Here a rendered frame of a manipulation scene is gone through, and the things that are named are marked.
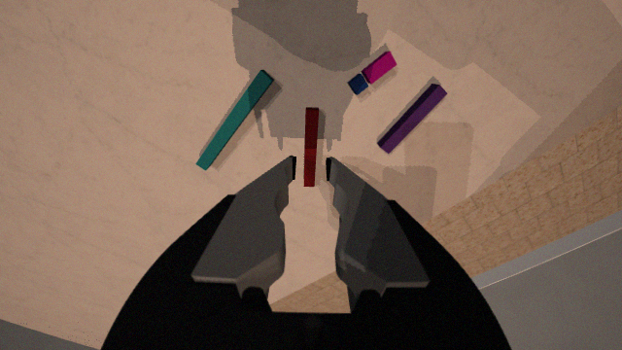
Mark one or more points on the purple rod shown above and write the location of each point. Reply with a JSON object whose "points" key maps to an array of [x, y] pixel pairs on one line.
{"points": [[422, 106]]}

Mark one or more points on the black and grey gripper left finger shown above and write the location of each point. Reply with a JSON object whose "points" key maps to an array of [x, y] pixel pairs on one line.
{"points": [[239, 243]]}

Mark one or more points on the magenta rod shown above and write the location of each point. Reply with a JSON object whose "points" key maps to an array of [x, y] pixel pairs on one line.
{"points": [[380, 66]]}

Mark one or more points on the turquoise rod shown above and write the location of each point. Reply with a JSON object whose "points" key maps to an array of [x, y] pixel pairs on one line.
{"points": [[244, 106]]}

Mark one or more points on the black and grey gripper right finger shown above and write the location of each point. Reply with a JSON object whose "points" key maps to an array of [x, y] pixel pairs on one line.
{"points": [[383, 248]]}

